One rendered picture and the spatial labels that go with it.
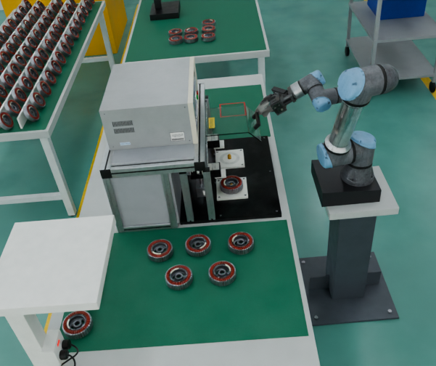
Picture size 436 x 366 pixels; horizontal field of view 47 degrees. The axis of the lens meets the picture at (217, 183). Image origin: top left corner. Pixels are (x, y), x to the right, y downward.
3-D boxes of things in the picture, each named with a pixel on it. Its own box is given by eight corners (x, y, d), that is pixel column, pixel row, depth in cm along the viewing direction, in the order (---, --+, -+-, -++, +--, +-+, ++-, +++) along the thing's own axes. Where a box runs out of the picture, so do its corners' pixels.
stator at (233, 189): (242, 179, 247) (241, 173, 245) (243, 194, 238) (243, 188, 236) (220, 181, 248) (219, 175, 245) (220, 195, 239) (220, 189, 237)
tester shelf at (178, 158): (204, 91, 261) (204, 83, 258) (205, 170, 208) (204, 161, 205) (122, 98, 262) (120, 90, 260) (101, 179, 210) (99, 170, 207)
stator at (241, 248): (258, 241, 218) (257, 235, 216) (246, 258, 211) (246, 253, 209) (236, 233, 223) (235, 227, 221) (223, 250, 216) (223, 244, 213)
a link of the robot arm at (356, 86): (351, 168, 226) (391, 78, 182) (321, 175, 223) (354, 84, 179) (340, 149, 232) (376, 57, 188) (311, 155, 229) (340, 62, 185)
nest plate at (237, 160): (243, 150, 268) (242, 148, 267) (244, 167, 256) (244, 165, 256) (215, 152, 269) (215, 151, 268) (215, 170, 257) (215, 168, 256)
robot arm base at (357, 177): (364, 165, 242) (367, 148, 236) (379, 184, 230) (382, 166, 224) (335, 170, 240) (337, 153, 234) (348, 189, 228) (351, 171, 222)
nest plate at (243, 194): (246, 179, 249) (246, 176, 249) (248, 198, 238) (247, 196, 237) (216, 181, 250) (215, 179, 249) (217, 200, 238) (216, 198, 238)
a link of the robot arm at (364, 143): (378, 164, 226) (383, 139, 218) (351, 170, 223) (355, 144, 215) (364, 150, 235) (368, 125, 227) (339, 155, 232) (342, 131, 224)
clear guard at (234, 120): (257, 114, 251) (256, 104, 247) (261, 141, 232) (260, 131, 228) (192, 120, 252) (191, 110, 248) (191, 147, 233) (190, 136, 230)
